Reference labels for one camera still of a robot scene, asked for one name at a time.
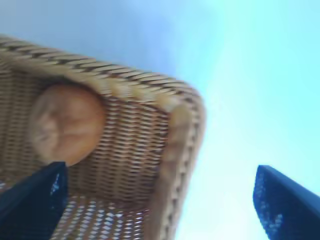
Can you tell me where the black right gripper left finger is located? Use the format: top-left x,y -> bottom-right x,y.
0,161 -> 69,240

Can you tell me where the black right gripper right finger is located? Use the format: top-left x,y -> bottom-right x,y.
252,164 -> 320,240

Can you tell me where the orange round bun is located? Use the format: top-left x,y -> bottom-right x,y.
28,83 -> 106,167

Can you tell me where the woven wicker basket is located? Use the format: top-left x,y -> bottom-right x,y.
0,34 -> 207,240

